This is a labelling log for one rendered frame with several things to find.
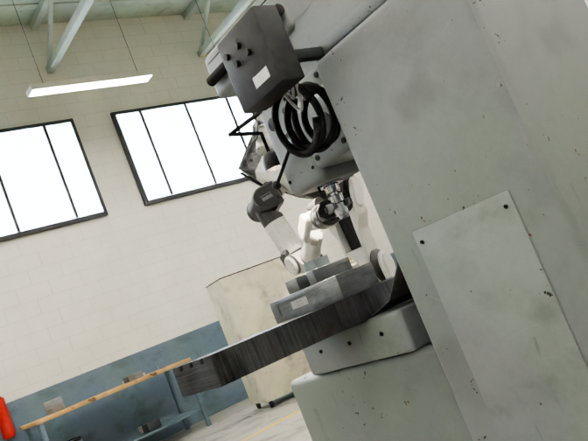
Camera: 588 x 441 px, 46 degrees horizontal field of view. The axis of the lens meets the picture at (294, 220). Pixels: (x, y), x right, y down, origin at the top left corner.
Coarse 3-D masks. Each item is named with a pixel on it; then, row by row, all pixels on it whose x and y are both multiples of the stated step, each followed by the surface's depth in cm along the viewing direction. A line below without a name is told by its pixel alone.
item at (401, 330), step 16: (400, 304) 205; (368, 320) 199; (384, 320) 193; (400, 320) 189; (416, 320) 191; (336, 336) 212; (352, 336) 206; (368, 336) 200; (384, 336) 195; (400, 336) 190; (416, 336) 189; (304, 352) 226; (320, 352) 219; (336, 352) 213; (352, 352) 208; (368, 352) 202; (384, 352) 196; (400, 352) 192; (320, 368) 222; (336, 368) 216
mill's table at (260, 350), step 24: (384, 288) 206; (312, 312) 189; (336, 312) 194; (360, 312) 198; (264, 336) 179; (288, 336) 183; (312, 336) 187; (192, 360) 186; (216, 360) 170; (240, 360) 173; (264, 360) 177; (192, 384) 180; (216, 384) 170
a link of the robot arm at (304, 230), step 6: (300, 216) 243; (306, 216) 240; (300, 222) 244; (306, 222) 239; (300, 228) 245; (306, 228) 240; (300, 234) 246; (306, 234) 243; (312, 234) 250; (318, 234) 250; (306, 240) 245; (312, 240) 246; (318, 240) 248
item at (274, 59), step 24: (240, 24) 179; (264, 24) 174; (240, 48) 181; (264, 48) 174; (288, 48) 176; (240, 72) 184; (264, 72) 176; (288, 72) 173; (240, 96) 186; (264, 96) 179
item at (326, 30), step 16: (320, 0) 191; (336, 0) 187; (352, 0) 183; (368, 0) 178; (384, 0) 174; (304, 16) 198; (320, 16) 193; (336, 16) 188; (352, 16) 184; (368, 16) 180; (304, 32) 199; (320, 32) 194; (336, 32) 189; (304, 64) 202
